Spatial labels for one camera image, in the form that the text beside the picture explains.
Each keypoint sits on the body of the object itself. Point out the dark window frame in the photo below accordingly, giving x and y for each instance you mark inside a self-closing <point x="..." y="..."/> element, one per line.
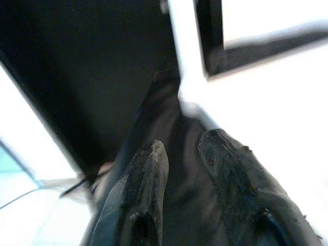
<point x="212" y="38"/>

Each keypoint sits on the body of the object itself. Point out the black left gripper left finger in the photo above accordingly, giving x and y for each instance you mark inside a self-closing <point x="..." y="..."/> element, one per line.
<point x="138" y="200"/>

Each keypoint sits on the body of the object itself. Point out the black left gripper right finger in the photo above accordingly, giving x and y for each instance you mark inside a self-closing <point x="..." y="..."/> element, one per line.
<point x="243" y="194"/>

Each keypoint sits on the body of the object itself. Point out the black plastic cover sheet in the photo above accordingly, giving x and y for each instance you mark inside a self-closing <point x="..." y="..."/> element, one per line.
<point x="184" y="166"/>

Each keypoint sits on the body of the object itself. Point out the black door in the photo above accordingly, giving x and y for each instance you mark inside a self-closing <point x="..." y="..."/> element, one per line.
<point x="77" y="64"/>

